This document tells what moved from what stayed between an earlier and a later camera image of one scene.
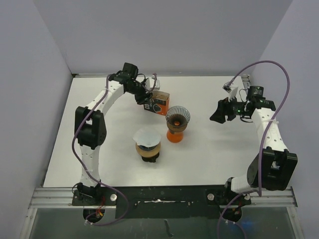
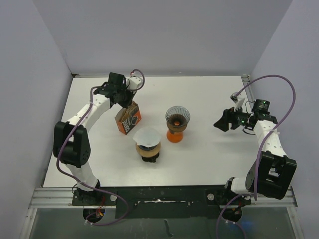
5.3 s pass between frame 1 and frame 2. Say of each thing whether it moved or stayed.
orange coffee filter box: moved
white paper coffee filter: stayed
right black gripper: moved
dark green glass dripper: stayed
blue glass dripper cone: stayed
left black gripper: moved
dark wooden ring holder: stayed
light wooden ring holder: stayed
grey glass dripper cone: stayed
